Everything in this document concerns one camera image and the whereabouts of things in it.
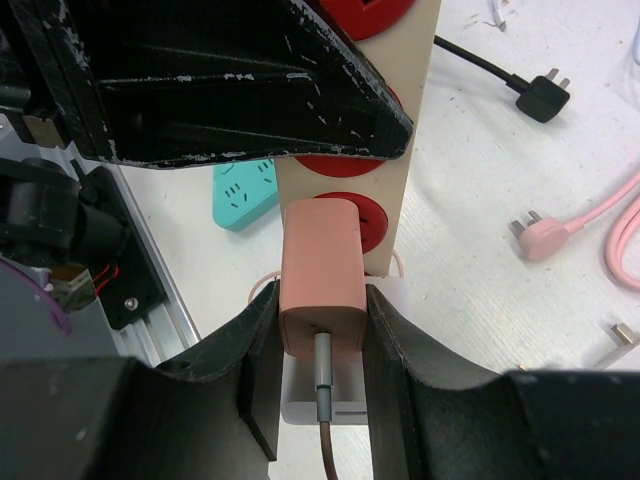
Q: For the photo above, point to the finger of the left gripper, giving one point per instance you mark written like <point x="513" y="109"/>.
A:
<point x="174" y="84"/>

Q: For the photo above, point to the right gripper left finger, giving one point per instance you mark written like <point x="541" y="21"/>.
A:
<point x="211" y="412"/>

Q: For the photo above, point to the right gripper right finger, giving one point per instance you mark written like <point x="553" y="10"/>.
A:
<point x="432" y="414"/>

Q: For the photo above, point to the teal triangular socket adapter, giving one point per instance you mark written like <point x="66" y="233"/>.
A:
<point x="243" y="192"/>

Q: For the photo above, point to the pink plug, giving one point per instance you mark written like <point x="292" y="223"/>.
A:
<point x="322" y="284"/>

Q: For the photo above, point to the beige power strip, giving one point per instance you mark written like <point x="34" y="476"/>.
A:
<point x="401" y="55"/>

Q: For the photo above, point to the white usb charger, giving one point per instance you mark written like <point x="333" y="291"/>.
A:
<point x="345" y="398"/>

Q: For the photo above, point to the white charger plug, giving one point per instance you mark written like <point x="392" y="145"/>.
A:
<point x="625" y="356"/>

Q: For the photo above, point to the aluminium front rail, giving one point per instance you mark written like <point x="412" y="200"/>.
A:
<point x="141" y="303"/>

